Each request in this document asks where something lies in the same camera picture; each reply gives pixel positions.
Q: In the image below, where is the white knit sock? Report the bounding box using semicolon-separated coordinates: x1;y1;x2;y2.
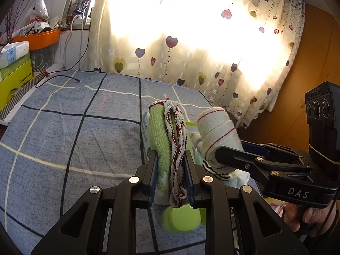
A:
190;133;250;189

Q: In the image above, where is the lime green cardboard box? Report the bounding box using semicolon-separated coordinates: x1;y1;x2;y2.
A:
0;58;34;111

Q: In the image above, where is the green plastic bottle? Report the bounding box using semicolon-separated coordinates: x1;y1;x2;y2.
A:
162;204;201;234

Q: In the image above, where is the beige striped sock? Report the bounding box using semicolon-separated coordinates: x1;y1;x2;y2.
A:
196;107;243;170

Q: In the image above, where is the dried branch decoration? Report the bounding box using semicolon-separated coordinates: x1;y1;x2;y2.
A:
4;0;24;43

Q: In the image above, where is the blue white tissue pack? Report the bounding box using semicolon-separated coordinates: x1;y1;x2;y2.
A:
0;41;30;68

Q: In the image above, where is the wet wipes pack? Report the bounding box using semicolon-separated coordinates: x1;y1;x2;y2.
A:
141;112;154;165

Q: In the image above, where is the heart print curtain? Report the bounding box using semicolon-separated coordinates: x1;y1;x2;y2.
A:
88;0;306;128

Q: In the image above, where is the black white striped sock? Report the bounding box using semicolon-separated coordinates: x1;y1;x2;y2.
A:
202;159;231;180

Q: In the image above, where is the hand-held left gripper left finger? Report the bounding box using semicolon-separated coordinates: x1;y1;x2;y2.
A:
30;153;159;255

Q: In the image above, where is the grey windowsill device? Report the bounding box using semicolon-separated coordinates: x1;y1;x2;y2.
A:
72;0;93;19

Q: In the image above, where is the green rabbit towel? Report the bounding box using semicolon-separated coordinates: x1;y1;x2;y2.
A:
147;93;190;209

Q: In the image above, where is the blue checked bed sheet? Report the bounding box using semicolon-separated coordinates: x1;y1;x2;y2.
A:
0;69;263;255

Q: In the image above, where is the white green carton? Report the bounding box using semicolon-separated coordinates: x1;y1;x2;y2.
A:
0;52;32;81

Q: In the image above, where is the brown wooden cabinet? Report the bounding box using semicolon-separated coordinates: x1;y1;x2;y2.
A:
236;3;340;154

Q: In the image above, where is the striped cardboard box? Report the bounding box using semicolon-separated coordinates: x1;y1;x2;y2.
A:
0;69;47;124

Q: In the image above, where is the person's right hand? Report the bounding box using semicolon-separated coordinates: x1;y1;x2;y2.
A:
283;202;340;238

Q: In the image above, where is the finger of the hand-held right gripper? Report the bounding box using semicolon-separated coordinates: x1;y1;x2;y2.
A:
240;141;306;165
215;146;314;184

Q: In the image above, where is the white plastic bag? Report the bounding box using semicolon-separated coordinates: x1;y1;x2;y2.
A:
25;0;50;22

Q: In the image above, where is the black cable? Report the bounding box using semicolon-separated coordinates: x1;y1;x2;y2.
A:
36;18;91;88

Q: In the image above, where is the orange plastic tray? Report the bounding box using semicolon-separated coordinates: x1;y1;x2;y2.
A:
12;28;61;51

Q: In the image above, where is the white cable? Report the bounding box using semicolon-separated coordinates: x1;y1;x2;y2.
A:
62;16;85;67

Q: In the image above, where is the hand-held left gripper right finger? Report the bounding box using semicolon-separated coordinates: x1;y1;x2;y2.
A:
184;154;310;255

